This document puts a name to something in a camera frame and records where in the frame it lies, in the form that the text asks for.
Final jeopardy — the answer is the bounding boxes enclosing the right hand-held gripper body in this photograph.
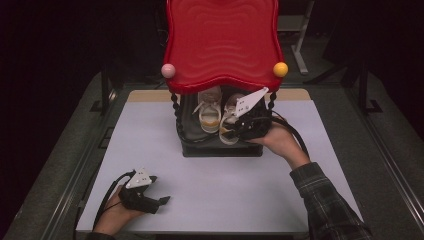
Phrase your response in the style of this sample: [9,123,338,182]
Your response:
[233,87,273,141]

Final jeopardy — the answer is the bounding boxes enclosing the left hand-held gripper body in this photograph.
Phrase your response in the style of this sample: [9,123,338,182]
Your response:
[118,167,162,215]

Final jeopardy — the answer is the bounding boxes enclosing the white sneaker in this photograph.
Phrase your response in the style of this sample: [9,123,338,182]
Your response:
[192,85,224,135]
[218,92,248,146]

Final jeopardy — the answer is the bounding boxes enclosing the red and black two-tier rack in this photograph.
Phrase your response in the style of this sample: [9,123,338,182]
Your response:
[161,0,290,158]

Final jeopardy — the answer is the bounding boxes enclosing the person's left hand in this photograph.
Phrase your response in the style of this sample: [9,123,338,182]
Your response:
[92,185,145,236]

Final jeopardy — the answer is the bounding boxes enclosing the person's right hand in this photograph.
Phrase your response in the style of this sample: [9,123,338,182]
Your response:
[247,118,311,171]

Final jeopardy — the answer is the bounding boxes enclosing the pale lavender table mat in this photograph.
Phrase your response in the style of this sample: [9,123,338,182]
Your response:
[75,99,364,234]

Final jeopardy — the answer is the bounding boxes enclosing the white metal stand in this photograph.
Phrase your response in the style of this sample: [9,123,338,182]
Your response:
[277,0,316,76]

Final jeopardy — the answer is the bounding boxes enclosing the black metal stand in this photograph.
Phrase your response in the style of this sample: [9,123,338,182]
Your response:
[89,62,118,116]
[357,62,384,116]

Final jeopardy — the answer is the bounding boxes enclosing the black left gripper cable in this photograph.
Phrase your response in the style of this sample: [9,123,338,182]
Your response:
[91,170,137,231]

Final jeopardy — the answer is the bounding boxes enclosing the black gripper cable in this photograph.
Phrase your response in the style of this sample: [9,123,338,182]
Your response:
[91,170,137,231]
[270,110,312,160]

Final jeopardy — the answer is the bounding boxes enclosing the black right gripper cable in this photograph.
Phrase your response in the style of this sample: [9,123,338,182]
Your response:
[270,110,312,160]

